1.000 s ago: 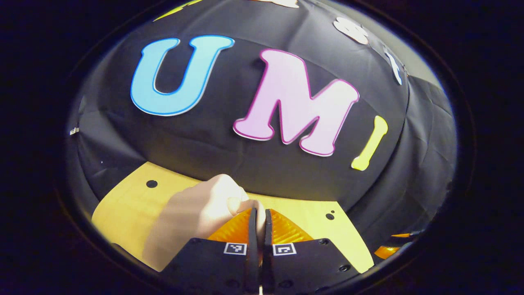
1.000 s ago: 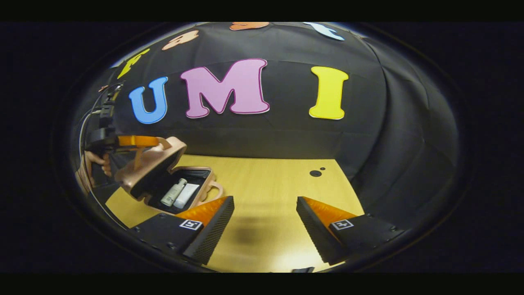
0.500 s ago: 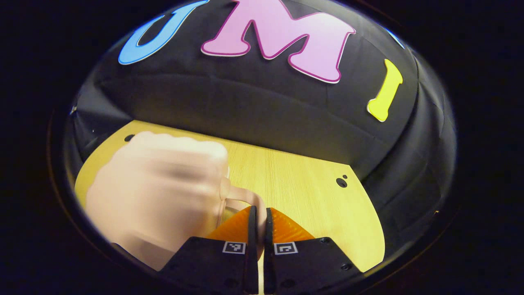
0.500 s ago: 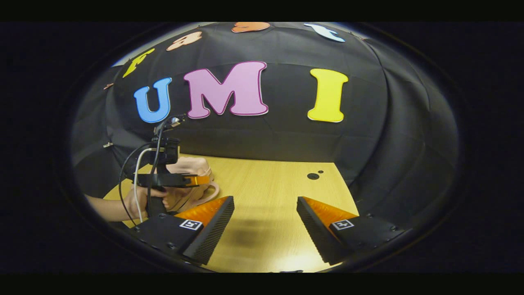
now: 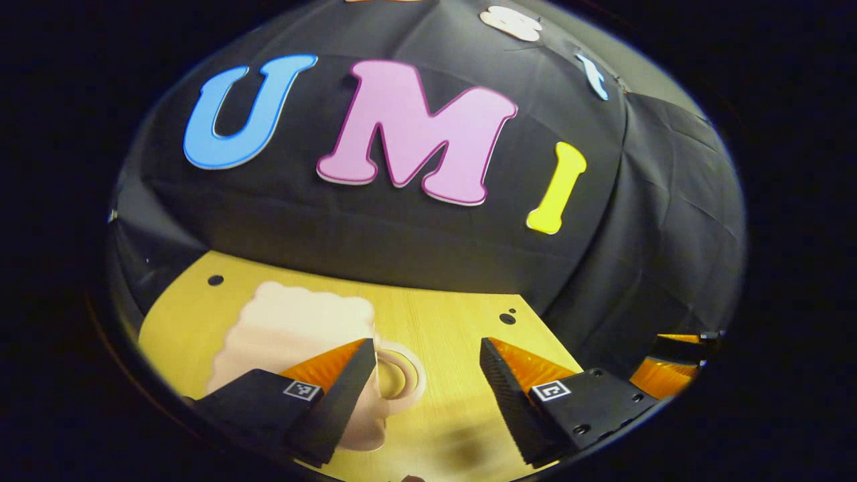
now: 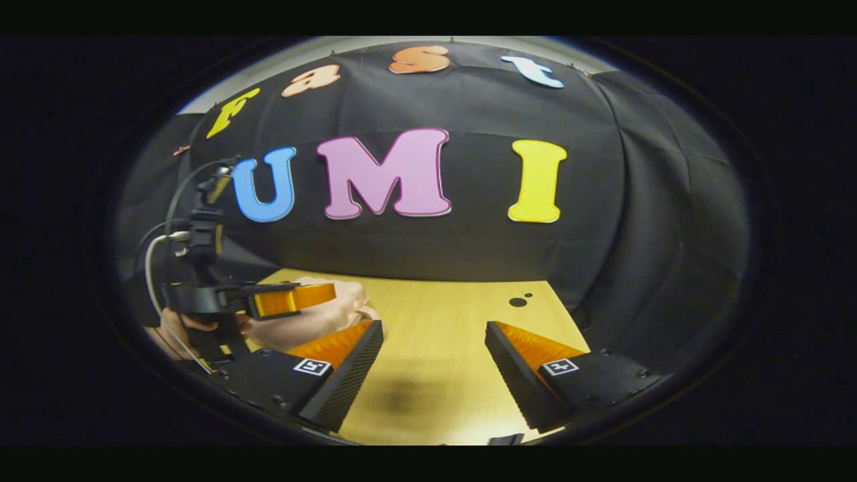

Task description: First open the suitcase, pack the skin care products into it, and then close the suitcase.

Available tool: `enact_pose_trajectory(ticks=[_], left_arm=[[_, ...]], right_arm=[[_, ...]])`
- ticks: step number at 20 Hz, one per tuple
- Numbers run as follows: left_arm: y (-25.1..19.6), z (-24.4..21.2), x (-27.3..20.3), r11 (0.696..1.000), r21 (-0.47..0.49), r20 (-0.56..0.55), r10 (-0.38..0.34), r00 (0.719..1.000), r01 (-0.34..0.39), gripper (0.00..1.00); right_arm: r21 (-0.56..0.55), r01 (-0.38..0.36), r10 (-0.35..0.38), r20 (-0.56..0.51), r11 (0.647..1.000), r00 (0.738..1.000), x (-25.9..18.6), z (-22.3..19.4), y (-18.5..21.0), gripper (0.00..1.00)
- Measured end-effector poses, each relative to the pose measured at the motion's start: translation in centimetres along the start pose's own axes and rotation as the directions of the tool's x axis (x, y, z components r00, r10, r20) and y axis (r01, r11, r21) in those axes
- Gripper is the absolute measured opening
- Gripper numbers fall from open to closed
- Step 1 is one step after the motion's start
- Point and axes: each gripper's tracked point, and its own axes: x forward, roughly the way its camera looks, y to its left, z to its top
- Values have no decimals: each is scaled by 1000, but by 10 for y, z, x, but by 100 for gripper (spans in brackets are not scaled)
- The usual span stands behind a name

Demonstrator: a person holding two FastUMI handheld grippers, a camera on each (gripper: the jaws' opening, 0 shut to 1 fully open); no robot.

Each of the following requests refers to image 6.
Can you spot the black backdrop cloth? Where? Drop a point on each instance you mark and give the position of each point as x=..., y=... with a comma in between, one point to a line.
x=469, y=248

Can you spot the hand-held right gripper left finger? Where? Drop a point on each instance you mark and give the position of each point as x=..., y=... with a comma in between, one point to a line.
x=348, y=381

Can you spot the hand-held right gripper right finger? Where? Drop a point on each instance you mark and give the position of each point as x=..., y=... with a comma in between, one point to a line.
x=515, y=381

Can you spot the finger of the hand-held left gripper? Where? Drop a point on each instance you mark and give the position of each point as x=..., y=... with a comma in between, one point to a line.
x=294, y=300

